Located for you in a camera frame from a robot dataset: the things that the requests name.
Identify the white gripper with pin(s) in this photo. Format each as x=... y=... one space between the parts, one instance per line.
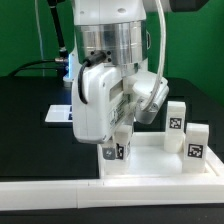
x=108 y=106

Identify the white square table top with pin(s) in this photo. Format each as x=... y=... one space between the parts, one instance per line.
x=147 y=158

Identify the white L-shaped obstacle fence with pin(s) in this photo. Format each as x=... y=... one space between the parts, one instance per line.
x=185 y=189

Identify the white marker base plate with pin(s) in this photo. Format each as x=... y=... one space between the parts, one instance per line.
x=59 y=114

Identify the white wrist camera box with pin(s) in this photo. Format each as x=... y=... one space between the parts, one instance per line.
x=143 y=87

